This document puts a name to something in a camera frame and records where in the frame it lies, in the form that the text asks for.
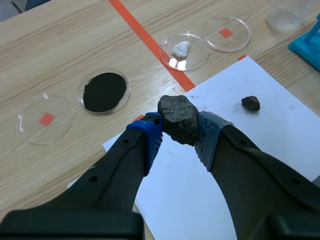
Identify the clear plastic beaker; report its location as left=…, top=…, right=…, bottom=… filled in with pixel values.
left=264, top=0, right=320, bottom=32

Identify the glass dish with black powder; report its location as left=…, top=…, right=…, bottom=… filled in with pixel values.
left=79, top=67, right=131, bottom=117

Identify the empty clear glass dish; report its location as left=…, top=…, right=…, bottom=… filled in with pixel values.
left=202, top=16, right=253, bottom=53
left=18, top=93, right=76, bottom=146

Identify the large dark grey stone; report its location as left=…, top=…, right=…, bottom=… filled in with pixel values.
left=157, top=94, right=200, bottom=147

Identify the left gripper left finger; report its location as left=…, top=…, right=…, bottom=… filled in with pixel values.
left=0, top=112, right=164, bottom=240

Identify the small dark reddish stone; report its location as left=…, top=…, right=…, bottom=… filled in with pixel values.
left=241, top=95, right=261, bottom=112

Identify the white lump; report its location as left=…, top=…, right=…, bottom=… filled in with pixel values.
left=171, top=40, right=192, bottom=59

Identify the turquoise rack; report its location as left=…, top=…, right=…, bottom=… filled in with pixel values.
left=287, top=12, right=320, bottom=68

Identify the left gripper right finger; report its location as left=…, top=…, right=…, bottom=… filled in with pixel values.
left=193, top=110, right=320, bottom=240

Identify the white sheet of paper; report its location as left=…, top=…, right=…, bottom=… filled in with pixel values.
left=67, top=55, right=320, bottom=240

